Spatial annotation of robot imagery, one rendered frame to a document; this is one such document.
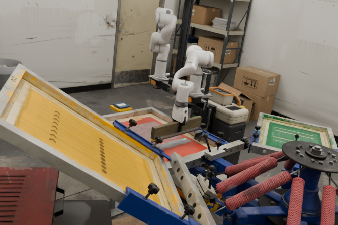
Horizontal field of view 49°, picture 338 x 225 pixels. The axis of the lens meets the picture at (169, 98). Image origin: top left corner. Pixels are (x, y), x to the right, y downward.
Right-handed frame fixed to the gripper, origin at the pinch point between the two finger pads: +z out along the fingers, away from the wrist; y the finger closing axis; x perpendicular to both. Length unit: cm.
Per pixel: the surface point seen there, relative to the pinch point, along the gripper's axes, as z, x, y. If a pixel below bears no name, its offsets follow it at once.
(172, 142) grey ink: 13.5, -2.8, 4.9
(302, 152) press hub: -22, 4, -82
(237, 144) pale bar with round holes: 5.2, -26.1, -28.8
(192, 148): 13.8, -9.5, -6.7
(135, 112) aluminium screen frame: 11, -9, 54
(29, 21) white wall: -2, -59, 365
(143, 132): 13.9, 4.3, 26.7
